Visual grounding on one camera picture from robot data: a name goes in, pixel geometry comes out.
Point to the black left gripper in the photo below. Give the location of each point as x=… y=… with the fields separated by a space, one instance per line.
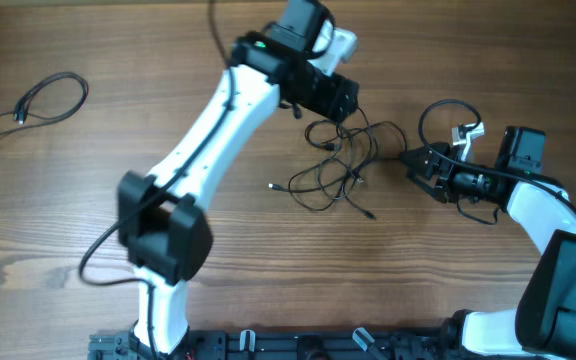
x=333 y=100

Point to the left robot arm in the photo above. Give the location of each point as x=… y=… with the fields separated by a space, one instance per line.
x=162 y=215

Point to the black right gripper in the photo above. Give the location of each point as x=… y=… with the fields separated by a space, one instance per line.
x=440 y=153

